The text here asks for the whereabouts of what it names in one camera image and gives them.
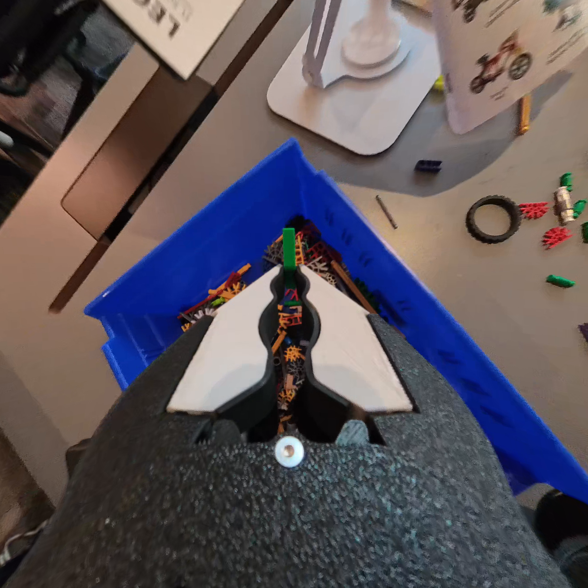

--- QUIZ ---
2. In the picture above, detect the large white instruction sheet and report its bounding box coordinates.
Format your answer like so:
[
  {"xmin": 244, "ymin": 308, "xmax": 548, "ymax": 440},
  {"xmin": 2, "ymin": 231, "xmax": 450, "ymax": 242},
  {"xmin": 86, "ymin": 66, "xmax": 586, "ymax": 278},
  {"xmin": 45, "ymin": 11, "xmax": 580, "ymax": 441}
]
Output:
[{"xmin": 101, "ymin": 0, "xmax": 245, "ymax": 81}]

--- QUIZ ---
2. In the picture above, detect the blue bin with square tag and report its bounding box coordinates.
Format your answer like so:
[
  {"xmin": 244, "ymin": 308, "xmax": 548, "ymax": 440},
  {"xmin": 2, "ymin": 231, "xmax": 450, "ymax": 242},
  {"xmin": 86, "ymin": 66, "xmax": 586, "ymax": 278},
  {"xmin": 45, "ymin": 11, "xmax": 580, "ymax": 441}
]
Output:
[{"xmin": 84, "ymin": 138, "xmax": 588, "ymax": 506}]

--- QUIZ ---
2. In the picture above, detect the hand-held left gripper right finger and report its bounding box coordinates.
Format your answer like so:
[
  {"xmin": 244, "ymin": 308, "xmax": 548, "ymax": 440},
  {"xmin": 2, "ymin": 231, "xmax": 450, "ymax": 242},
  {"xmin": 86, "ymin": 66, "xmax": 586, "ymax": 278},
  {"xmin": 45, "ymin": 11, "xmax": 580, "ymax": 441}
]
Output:
[{"xmin": 295, "ymin": 265, "xmax": 414, "ymax": 443}]

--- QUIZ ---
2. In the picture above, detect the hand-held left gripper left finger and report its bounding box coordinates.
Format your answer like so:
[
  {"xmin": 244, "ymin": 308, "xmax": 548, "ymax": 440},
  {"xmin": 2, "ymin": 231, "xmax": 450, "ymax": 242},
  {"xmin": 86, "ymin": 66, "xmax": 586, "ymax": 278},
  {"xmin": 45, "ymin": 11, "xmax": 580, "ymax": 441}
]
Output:
[{"xmin": 165, "ymin": 265, "xmax": 282, "ymax": 432}]

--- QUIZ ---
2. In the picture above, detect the thin metal pin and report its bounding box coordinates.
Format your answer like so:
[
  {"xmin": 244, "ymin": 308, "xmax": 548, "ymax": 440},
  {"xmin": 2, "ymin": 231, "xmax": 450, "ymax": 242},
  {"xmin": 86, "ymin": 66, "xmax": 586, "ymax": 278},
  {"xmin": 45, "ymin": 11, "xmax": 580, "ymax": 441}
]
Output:
[{"xmin": 375, "ymin": 195, "xmax": 398, "ymax": 230}]

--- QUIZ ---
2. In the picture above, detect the bright green toy strip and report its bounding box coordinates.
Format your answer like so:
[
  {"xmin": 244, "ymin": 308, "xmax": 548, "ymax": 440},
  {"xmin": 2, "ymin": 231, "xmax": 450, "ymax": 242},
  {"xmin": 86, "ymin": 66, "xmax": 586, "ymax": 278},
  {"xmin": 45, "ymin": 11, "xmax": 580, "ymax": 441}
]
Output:
[{"xmin": 281, "ymin": 227, "xmax": 304, "ymax": 307}]

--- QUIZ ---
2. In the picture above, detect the white desk stand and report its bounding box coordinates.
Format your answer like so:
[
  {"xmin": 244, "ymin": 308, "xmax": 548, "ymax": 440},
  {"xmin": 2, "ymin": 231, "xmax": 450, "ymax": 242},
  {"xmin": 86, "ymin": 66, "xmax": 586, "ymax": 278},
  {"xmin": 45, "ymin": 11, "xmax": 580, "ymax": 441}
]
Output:
[{"xmin": 266, "ymin": 0, "xmax": 443, "ymax": 157}]

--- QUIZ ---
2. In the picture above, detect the dark round object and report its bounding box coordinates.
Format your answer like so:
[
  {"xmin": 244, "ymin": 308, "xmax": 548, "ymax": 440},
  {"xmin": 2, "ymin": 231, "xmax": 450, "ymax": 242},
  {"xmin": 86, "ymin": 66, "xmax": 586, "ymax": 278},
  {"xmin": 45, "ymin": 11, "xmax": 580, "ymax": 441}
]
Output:
[{"xmin": 533, "ymin": 488, "xmax": 588, "ymax": 579}]

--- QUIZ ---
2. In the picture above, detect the pile of toy pieces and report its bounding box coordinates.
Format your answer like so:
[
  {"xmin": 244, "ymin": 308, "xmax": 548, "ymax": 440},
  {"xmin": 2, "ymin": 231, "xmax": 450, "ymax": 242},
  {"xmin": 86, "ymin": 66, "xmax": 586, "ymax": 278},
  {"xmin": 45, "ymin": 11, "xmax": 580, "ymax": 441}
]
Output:
[{"xmin": 178, "ymin": 216, "xmax": 382, "ymax": 423}]

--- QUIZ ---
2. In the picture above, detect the small black tyre ring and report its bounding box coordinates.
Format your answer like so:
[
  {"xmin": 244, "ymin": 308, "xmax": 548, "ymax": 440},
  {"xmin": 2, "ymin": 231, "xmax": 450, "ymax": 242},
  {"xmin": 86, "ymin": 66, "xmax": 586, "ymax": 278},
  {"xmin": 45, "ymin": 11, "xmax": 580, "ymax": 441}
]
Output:
[{"xmin": 465, "ymin": 195, "xmax": 523, "ymax": 244}]

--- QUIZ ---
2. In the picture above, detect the grey white toy rod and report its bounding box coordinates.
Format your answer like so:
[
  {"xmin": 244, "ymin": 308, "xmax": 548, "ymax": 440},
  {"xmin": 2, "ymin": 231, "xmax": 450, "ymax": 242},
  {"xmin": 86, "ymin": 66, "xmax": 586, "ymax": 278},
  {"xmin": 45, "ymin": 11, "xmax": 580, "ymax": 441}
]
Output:
[{"xmin": 553, "ymin": 186, "xmax": 578, "ymax": 226}]

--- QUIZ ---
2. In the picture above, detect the brown wooden bench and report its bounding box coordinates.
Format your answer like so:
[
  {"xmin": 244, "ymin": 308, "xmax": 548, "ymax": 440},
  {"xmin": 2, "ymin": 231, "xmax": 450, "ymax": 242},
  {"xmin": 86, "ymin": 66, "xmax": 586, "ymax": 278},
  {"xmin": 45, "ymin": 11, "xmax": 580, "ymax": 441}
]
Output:
[{"xmin": 0, "ymin": 43, "xmax": 295, "ymax": 318}]

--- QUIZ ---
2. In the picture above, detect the toy instruction booklet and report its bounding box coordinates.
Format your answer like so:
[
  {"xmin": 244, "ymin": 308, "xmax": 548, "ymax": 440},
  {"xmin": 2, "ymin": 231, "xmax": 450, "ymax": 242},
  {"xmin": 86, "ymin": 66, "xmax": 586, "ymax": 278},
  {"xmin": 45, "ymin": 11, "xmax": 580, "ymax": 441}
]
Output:
[{"xmin": 432, "ymin": 0, "xmax": 588, "ymax": 135}]

